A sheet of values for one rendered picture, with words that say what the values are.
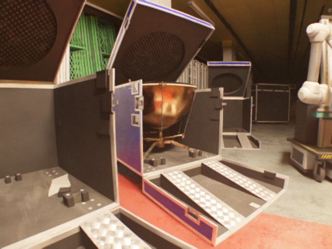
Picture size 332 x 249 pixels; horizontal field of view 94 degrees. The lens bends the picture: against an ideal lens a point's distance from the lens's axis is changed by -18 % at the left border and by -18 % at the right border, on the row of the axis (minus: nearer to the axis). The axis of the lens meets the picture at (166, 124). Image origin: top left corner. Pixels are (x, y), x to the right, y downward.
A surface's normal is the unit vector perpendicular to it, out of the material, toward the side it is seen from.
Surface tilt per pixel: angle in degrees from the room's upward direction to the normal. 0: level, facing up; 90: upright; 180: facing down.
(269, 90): 90
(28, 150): 90
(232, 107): 90
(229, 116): 90
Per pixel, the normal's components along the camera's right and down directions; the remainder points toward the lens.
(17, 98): 0.78, 0.07
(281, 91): -0.07, 0.11
